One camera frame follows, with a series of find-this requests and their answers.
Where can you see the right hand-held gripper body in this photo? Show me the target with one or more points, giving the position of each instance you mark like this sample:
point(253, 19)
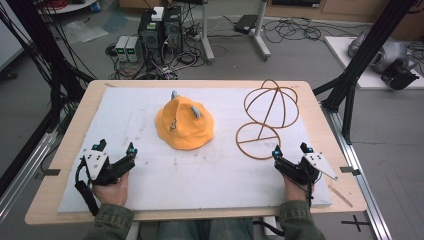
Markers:
point(310, 168)

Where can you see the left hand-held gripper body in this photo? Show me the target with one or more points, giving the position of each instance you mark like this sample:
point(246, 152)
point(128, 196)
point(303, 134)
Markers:
point(96, 165)

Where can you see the wooden hat stand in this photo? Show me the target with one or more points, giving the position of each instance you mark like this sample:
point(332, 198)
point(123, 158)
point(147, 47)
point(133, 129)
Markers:
point(263, 128)

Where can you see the yellow bucket hat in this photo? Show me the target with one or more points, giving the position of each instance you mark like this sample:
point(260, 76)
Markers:
point(183, 128)

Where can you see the person's right hand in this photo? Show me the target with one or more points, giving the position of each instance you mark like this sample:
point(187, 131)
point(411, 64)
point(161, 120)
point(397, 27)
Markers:
point(295, 191)

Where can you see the person's left hand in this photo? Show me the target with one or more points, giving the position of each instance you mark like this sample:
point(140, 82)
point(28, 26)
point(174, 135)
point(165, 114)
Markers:
point(113, 193)

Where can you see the wooden table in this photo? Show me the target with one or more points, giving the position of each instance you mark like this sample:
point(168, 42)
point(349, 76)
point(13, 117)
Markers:
point(318, 133)

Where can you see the thin wooden stick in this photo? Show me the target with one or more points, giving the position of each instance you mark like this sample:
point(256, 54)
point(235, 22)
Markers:
point(340, 196)

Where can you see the white foam board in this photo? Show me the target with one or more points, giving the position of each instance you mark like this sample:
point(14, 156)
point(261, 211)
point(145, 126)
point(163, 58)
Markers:
point(200, 180)

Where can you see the grey power supply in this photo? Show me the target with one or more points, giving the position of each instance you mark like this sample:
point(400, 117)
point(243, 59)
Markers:
point(121, 49)
point(133, 50)

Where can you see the white floor board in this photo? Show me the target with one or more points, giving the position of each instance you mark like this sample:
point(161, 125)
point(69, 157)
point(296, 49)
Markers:
point(343, 56)

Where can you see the person's legs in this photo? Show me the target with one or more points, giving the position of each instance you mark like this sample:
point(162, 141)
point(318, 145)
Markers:
point(203, 230)

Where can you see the clear plastic sheet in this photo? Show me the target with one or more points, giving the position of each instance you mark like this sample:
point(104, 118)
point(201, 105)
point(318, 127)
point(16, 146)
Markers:
point(85, 30)

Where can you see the black computer tower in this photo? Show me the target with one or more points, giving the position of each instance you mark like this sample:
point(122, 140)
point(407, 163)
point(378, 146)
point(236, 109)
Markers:
point(150, 36)
point(172, 31)

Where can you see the black device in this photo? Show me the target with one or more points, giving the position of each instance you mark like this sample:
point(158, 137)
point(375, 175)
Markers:
point(398, 76)

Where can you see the flat black box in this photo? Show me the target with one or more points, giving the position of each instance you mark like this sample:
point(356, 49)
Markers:
point(245, 24)

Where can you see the white metal stand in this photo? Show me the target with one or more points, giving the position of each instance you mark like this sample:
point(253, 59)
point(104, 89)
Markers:
point(207, 36)

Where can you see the white box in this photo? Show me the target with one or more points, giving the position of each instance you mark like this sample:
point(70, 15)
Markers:
point(157, 14)

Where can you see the white round table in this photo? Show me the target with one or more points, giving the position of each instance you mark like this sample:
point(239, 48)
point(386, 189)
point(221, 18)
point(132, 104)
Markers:
point(71, 6)

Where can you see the aluminium rail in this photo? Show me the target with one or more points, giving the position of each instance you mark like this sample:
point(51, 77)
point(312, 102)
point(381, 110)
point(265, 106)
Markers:
point(23, 170)
point(358, 176)

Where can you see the black metal frame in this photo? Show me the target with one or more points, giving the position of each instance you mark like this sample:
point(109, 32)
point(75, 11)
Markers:
point(368, 50)
point(40, 56)

